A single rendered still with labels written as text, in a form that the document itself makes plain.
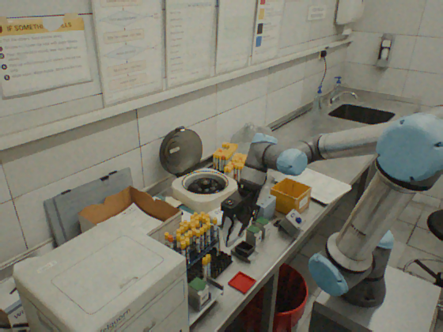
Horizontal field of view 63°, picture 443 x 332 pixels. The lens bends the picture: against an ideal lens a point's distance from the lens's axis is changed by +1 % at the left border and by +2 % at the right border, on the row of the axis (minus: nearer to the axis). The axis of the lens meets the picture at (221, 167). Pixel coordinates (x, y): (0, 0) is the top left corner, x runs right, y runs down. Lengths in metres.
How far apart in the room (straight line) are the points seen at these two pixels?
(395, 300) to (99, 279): 0.85
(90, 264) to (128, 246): 0.10
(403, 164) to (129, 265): 0.61
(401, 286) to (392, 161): 0.63
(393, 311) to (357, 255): 0.32
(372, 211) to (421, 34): 2.59
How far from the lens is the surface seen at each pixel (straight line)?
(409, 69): 3.36
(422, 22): 3.32
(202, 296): 1.08
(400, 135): 0.73
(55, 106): 1.28
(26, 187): 1.31
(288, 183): 1.64
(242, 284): 1.23
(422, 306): 1.27
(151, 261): 0.87
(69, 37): 1.28
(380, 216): 0.84
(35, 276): 0.91
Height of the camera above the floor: 1.76
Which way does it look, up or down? 28 degrees down
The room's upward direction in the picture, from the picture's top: 1 degrees clockwise
